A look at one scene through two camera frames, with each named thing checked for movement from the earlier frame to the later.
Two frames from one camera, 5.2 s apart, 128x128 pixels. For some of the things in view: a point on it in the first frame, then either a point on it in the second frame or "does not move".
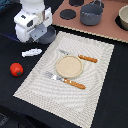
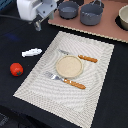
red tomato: [16, 69] does not move
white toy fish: [33, 51] does not move
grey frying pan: [49, 36] -> [68, 10]
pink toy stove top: [68, 14] does not move
